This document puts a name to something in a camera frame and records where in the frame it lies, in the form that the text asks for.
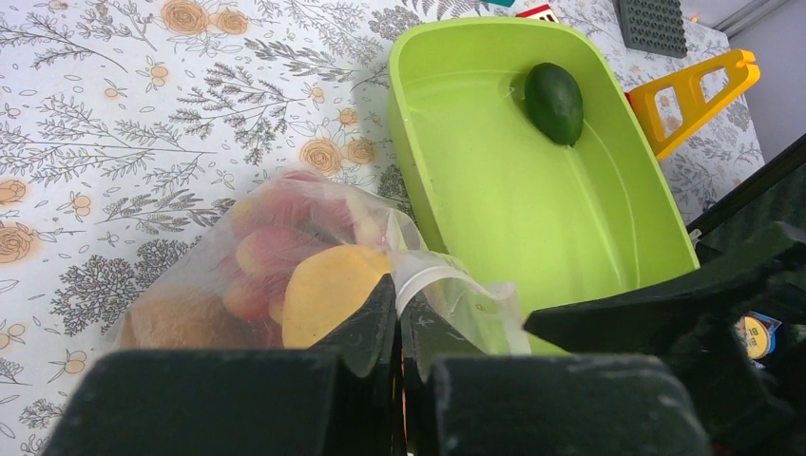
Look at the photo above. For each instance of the yellow lemon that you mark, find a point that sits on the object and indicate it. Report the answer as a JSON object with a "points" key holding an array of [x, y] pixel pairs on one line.
{"points": [[327, 288]]}

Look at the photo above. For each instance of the red white window brick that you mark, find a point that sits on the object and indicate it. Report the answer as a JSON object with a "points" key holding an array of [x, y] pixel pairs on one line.
{"points": [[542, 12]]}

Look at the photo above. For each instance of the black open case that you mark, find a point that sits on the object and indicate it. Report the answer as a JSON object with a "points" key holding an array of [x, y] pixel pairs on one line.
{"points": [[774, 193]]}

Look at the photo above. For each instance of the red pomegranate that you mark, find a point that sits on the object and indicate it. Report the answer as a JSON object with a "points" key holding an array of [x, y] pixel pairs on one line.
{"points": [[289, 219]]}

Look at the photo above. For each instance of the grey building baseplate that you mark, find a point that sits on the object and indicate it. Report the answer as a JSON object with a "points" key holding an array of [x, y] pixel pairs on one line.
{"points": [[653, 26]]}

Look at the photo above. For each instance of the yellow blue brick tower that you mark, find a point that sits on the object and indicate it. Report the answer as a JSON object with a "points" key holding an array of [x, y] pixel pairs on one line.
{"points": [[696, 109]]}

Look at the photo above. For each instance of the clear zip top bag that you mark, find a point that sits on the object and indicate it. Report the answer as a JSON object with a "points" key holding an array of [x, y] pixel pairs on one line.
{"points": [[487, 315]]}

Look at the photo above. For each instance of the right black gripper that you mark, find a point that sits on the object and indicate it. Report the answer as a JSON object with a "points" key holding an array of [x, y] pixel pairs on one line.
{"points": [[727, 332]]}

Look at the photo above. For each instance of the brown kiwi potato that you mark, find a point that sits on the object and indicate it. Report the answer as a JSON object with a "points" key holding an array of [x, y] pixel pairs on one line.
{"points": [[180, 320]]}

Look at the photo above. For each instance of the green plastic tray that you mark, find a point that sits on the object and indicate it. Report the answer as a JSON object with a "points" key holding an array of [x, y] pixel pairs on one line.
{"points": [[536, 223]]}

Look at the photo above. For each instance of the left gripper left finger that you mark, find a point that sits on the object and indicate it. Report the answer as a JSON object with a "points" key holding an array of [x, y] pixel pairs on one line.
{"points": [[365, 340]]}

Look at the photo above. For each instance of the dark green avocado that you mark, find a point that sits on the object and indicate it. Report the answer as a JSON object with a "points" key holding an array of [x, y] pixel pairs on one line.
{"points": [[554, 103]]}

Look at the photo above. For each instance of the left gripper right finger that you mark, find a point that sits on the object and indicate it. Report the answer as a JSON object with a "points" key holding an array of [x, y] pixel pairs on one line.
{"points": [[427, 335]]}

